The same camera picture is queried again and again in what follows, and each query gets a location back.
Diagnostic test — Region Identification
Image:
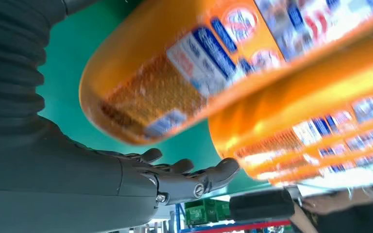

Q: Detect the person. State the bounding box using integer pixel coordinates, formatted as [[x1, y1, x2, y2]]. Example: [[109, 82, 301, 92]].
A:
[[289, 188, 373, 233]]

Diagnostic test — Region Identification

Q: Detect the blue and red shelf rack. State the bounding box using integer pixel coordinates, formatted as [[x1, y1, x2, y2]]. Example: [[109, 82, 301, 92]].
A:
[[173, 202, 293, 233]]

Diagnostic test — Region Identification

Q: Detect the green plastic crate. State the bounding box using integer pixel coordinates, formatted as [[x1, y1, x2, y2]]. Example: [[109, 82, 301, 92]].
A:
[[184, 199, 218, 226], [215, 200, 232, 222]]

